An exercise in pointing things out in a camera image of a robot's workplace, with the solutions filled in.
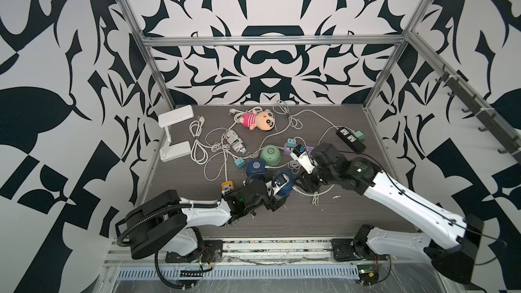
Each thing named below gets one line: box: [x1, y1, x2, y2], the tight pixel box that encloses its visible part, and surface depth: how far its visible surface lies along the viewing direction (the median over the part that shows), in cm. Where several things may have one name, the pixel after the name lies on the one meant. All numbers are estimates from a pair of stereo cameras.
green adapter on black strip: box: [352, 130, 366, 142], surface depth 107 cm
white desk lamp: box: [158, 105, 195, 163], surface depth 91 cm
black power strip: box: [336, 126, 367, 154], surface depth 105 cm
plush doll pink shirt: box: [239, 109, 276, 131], surface depth 107 cm
